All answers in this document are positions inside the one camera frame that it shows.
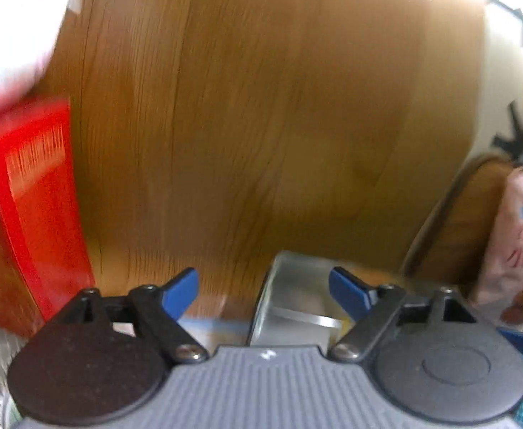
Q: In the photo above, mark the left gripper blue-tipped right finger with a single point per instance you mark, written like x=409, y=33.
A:
x=374, y=311

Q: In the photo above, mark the pink twisted-snack bag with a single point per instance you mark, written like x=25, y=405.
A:
x=498, y=292

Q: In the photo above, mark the brown wood wall panel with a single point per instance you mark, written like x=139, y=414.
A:
x=217, y=133

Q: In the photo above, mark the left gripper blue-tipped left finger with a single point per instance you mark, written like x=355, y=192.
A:
x=157, y=311

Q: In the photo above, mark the black metal storage box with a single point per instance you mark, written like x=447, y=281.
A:
x=295, y=307

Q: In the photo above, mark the red gift bag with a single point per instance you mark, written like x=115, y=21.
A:
x=43, y=254

